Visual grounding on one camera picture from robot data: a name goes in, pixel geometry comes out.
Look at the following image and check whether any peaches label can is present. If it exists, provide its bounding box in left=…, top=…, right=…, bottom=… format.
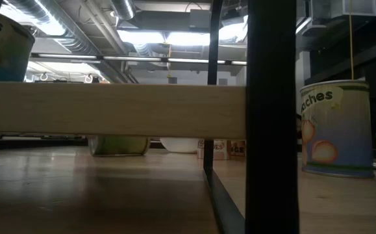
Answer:
left=299, top=79, right=376, bottom=179
left=0, top=13, right=36, bottom=83

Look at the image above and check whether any tall green pears can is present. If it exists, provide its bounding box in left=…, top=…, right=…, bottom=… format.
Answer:
left=88, top=135, right=152, bottom=157

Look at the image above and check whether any orange label can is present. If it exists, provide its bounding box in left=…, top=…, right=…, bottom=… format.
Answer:
left=230, top=139, right=247, bottom=157

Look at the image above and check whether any light wooden shelf board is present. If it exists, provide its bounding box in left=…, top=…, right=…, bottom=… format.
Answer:
left=0, top=81, right=247, bottom=140

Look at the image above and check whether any translucent plastic bowl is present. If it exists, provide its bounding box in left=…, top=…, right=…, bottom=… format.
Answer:
left=159, top=136, right=199, bottom=154

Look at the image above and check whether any white ceiling box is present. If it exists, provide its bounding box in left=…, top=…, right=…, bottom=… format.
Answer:
left=329, top=0, right=376, bottom=18

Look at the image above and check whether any corrugated silver ceiling duct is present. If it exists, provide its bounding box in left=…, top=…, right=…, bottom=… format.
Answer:
left=0, top=0, right=136, bottom=85

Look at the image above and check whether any black shelf end frame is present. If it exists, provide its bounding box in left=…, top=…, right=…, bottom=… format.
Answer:
left=203, top=0, right=301, bottom=234

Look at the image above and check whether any yellow hanging cord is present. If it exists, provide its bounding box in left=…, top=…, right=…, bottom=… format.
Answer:
left=349, top=0, right=355, bottom=81

